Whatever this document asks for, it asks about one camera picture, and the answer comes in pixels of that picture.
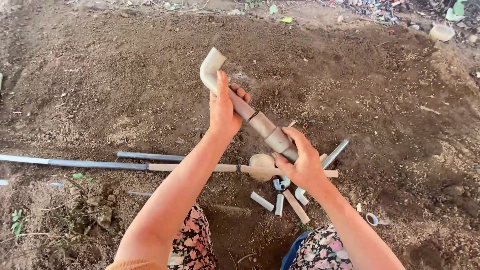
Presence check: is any person's right hand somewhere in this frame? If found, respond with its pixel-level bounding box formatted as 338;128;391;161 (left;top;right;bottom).
272;126;328;193

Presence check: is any person's left hand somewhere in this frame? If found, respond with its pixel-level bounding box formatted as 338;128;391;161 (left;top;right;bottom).
208;70;251;135

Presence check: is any beige pipe with elbow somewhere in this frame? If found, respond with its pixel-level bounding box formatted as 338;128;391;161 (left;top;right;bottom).
199;47;299;163

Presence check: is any light grey pipe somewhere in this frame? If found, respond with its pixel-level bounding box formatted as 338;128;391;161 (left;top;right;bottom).
320;139;350;170

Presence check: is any short beige pipe piece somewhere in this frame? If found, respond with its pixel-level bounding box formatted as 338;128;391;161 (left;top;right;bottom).
282;189;311;225

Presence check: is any round beige stone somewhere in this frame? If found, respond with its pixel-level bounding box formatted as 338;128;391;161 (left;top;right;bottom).
249;153;276;183

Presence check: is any short white pipe piece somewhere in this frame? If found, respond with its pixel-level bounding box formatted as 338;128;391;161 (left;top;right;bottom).
250;191;275;212
274;193;285;217

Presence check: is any dark grey pipe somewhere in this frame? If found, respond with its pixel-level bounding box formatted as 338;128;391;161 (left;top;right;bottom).
117;151;186;163

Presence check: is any blue cloth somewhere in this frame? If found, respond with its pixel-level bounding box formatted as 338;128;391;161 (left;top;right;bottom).
280;230;313;270

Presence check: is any long grey and beige pipe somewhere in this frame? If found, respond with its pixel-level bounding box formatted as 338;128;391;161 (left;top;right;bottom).
0;154;339;179

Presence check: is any floral dress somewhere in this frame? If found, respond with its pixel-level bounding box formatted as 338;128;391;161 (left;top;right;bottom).
167;203;354;270

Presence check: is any heap of rubbish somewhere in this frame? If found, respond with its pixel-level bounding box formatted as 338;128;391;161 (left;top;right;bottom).
330;0;432;27

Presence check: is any pale flat stone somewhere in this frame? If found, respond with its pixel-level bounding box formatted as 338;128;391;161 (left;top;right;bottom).
429;24;455;42

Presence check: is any small green plant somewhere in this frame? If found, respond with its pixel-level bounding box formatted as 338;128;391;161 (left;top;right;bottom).
10;209;25;238

